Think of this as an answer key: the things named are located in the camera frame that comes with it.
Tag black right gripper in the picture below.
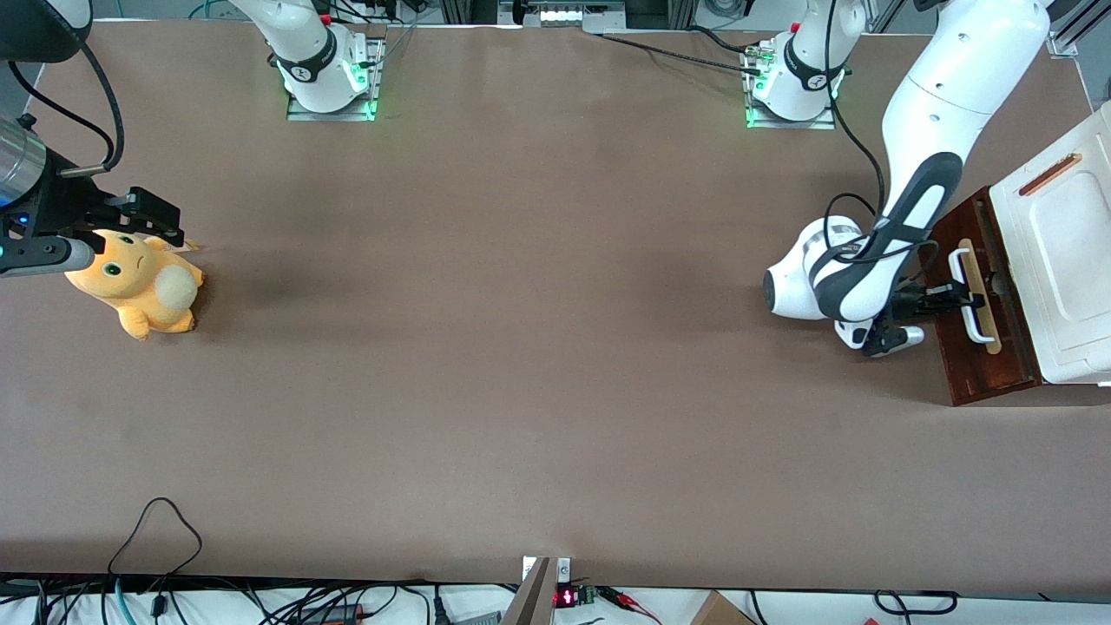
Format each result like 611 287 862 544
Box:
0 148 187 261

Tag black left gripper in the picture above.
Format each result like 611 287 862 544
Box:
890 285 987 326

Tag white drawer handle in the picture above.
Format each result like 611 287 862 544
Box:
948 247 996 344

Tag dark brown wooden drawer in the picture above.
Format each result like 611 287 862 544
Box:
920 187 999 407

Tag orange plush toy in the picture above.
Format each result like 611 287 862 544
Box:
65 228 206 341

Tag white cabinet box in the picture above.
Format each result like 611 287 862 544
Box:
989 102 1111 387

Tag brown cardboard box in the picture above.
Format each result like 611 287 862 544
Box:
690 590 758 625

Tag black power adapter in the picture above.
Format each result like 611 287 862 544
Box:
298 603 367 625

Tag red clip leads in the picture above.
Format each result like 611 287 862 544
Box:
597 586 662 624

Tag white power strip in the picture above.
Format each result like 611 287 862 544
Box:
538 0 628 27

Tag tan handle backing strip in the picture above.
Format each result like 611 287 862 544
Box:
959 238 1003 355

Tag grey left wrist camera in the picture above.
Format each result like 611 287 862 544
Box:
859 323 926 359

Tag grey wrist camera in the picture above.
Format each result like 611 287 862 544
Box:
0 236 95 279
859 323 926 359

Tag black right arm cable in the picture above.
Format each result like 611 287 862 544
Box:
7 39 124 174

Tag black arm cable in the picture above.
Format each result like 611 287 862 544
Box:
820 0 943 270
7 39 124 174

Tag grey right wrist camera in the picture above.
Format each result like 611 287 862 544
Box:
0 236 95 279

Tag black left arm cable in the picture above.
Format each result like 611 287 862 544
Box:
820 0 943 270

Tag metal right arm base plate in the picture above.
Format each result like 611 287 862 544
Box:
286 35 386 122

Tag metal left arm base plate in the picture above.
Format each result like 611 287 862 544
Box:
742 39 839 131

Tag aluminium frame extrusion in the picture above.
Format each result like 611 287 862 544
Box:
1045 0 1082 58

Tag black coiled cable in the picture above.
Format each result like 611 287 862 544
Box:
871 589 961 619

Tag black looped cable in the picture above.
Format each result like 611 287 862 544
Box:
108 497 203 581

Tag black cable across table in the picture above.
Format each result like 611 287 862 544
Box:
599 29 766 76

